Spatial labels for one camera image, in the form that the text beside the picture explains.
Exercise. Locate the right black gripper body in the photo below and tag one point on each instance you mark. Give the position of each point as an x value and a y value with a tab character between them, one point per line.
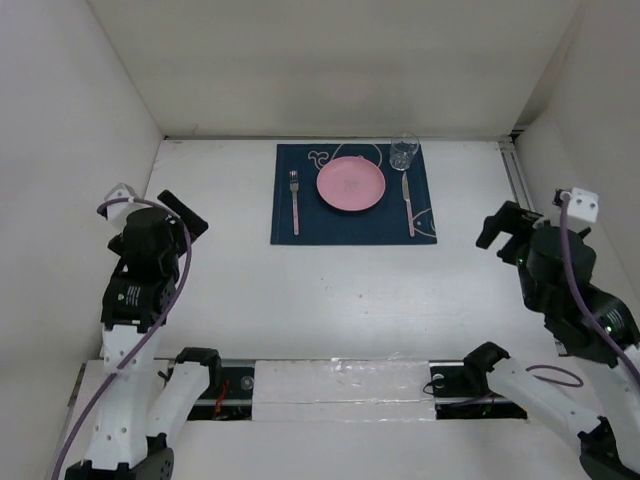
525	279

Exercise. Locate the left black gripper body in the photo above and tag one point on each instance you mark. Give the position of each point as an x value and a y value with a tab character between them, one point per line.
177	250

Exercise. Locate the silver fork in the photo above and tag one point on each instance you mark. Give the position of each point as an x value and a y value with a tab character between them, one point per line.
294	189

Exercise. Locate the silver knife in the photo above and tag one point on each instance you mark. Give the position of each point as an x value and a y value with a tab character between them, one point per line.
407	200

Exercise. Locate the clear plastic cup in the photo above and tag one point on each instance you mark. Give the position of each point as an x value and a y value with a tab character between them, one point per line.
403	149

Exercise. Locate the dark blue cloth placemat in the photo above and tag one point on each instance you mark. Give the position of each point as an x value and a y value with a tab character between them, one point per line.
384	224

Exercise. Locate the pink plastic plate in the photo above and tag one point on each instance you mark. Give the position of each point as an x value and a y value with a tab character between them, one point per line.
351	184

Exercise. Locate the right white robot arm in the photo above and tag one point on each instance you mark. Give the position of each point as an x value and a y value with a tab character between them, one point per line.
596	413

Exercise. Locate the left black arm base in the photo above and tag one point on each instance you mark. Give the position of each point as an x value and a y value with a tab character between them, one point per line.
232	399

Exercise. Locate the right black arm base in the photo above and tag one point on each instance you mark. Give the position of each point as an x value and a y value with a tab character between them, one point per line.
457	396

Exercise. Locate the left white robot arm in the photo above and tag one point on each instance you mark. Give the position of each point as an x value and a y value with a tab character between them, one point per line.
123	432

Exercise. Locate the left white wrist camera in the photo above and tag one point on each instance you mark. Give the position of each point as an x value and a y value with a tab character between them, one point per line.
118	204

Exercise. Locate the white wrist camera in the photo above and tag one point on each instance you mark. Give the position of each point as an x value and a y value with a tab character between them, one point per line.
118	204
579	204

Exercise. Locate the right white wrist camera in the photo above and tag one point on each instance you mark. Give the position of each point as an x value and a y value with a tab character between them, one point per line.
579	204

